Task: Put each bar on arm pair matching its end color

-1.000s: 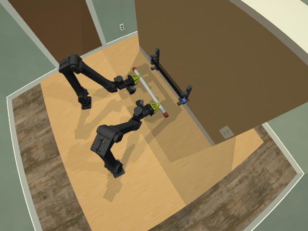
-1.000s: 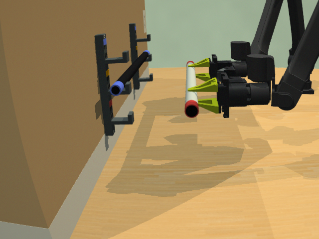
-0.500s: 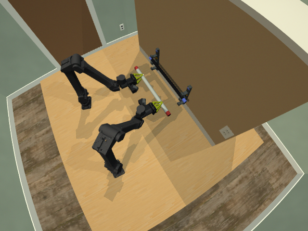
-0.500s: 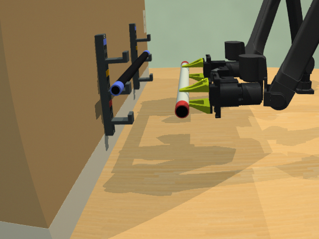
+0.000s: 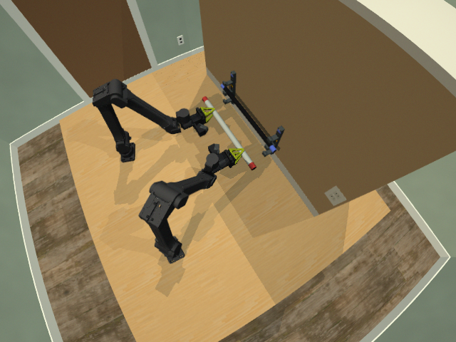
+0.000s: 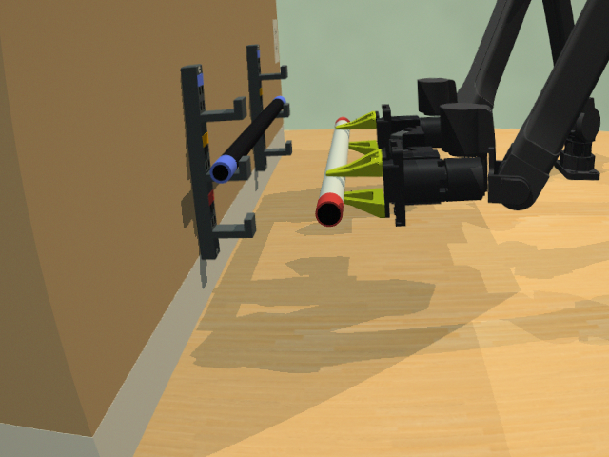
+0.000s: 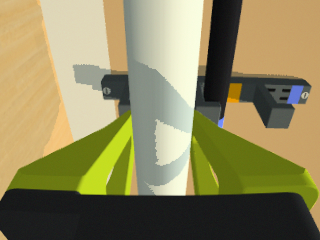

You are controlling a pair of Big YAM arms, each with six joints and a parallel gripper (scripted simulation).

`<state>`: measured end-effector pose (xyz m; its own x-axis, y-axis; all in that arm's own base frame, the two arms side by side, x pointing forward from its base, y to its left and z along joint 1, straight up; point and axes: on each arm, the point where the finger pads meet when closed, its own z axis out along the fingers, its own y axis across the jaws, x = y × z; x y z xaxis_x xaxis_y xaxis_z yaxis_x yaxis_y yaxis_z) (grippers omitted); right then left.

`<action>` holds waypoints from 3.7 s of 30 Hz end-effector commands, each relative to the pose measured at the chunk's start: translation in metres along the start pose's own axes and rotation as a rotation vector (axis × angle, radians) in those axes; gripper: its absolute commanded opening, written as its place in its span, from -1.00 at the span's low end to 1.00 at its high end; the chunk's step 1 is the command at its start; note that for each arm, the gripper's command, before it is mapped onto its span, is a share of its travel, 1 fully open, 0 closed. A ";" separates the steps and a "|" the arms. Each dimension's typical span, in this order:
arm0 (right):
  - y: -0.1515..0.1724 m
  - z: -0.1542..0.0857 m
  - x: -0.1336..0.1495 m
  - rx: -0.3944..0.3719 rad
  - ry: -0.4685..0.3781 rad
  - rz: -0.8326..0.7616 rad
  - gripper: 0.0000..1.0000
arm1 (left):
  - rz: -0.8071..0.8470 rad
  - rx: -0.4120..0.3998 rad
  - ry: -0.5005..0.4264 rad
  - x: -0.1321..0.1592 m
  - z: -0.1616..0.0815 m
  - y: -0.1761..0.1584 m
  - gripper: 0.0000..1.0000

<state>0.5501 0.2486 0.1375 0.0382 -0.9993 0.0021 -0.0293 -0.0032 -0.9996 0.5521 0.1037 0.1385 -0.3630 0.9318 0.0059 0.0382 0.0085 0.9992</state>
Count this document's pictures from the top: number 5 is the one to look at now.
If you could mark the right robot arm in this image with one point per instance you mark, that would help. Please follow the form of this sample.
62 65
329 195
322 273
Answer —
172 195

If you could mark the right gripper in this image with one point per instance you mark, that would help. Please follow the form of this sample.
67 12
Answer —
232 157

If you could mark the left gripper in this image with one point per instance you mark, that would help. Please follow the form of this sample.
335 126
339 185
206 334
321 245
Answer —
203 114

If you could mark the white tube with red ends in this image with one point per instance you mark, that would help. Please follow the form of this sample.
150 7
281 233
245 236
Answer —
229 133

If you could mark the black metal bar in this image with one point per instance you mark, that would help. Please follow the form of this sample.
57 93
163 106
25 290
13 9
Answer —
249 118

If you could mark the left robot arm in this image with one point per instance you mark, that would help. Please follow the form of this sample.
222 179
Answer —
115 92

